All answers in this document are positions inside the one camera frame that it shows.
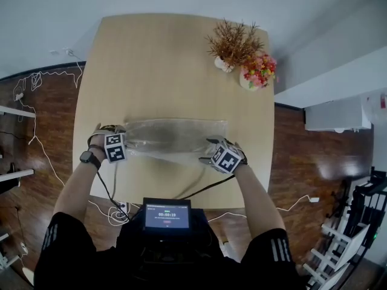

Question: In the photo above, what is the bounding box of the white wall socket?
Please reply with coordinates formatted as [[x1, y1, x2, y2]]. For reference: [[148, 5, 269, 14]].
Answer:
[[49, 48, 75, 57]]

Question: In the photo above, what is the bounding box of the white desk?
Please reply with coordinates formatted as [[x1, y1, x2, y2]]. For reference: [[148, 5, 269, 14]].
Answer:
[[0, 105, 37, 184]]

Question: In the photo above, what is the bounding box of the clear plastic bag red label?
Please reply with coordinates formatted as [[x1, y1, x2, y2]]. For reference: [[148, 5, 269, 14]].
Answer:
[[362, 91, 387, 127]]

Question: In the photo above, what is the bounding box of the white charger with cable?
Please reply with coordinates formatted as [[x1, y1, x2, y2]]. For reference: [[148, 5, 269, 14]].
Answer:
[[207, 194, 321, 223]]

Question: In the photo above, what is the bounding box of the long white floor cable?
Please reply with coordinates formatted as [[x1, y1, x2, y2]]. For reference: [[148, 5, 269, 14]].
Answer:
[[13, 49, 84, 187]]

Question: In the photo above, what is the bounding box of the person's left forearm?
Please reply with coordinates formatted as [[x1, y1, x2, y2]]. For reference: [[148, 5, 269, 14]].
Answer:
[[53, 149, 104, 224]]

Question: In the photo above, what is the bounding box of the transparent garbage bag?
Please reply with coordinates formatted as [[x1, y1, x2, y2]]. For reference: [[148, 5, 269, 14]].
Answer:
[[123, 118, 229, 164]]

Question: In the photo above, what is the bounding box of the coiled white cable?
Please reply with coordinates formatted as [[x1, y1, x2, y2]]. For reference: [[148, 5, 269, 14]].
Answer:
[[87, 200, 143, 227]]

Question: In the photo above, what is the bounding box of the white slatted chair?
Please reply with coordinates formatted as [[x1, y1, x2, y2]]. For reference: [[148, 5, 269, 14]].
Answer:
[[302, 221, 372, 290]]

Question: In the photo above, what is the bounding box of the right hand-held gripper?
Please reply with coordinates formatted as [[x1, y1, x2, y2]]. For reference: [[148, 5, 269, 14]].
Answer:
[[198, 135, 243, 175]]

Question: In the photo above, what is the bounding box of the person's right forearm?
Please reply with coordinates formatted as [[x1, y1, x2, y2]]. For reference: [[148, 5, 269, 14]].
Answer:
[[233, 163, 287, 240]]

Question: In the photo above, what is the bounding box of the person's right hand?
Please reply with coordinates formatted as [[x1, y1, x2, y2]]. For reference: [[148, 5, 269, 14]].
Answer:
[[232, 141, 249, 166]]

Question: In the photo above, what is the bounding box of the black metal stand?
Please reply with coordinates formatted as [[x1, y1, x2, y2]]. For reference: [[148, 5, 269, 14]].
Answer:
[[344, 167, 387, 255]]

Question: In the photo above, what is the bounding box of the colourful flowers white vase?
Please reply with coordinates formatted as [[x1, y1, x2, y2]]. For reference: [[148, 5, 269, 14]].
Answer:
[[239, 54, 278, 92]]

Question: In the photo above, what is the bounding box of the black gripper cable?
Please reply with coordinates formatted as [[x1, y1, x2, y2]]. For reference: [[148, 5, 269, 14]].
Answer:
[[177, 173, 236, 199], [96, 168, 131, 222]]

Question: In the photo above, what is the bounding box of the white cabinet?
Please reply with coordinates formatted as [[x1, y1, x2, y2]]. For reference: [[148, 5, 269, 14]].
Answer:
[[303, 96, 373, 133]]

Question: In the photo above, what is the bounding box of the person's left hand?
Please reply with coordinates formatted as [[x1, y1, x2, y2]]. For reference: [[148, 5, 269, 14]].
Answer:
[[87, 123, 107, 156]]

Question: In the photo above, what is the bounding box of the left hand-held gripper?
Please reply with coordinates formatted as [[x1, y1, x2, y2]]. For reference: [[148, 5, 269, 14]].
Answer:
[[100, 124, 128, 164]]

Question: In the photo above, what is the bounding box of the person's black shirt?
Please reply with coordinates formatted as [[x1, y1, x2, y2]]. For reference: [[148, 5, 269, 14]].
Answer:
[[33, 208, 307, 290]]

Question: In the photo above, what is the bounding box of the black chest-mounted screen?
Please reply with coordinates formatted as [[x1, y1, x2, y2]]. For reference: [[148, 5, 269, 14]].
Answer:
[[142, 197, 192, 233]]

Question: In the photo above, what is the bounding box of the black smartwatch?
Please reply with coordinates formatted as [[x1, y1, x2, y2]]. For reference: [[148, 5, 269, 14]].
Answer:
[[79, 150, 102, 170]]

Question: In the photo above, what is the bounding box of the brown dried plant white pot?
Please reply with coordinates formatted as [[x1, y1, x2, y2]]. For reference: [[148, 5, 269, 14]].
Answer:
[[206, 18, 266, 73]]

